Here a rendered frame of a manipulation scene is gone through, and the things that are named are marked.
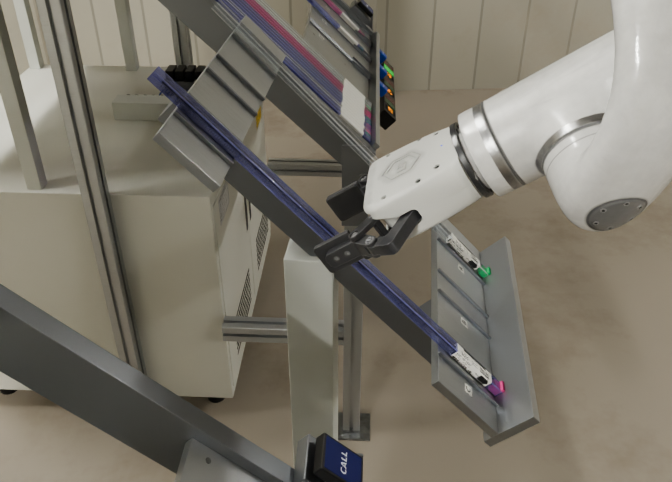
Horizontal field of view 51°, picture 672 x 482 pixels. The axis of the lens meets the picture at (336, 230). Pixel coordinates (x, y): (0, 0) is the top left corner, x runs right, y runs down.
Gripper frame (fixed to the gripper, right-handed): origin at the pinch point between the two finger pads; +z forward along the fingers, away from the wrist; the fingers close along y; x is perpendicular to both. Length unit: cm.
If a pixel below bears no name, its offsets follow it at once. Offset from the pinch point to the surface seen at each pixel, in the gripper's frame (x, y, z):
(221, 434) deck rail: 2.9, 19.4, 11.1
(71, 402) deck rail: -7.1, 21.0, 18.4
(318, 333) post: 15.8, -8.3, 14.7
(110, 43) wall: -21, -243, 145
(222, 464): 4.6, 21.0, 11.9
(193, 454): 1.8, 21.8, 12.5
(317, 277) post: 8.4, -8.2, 9.6
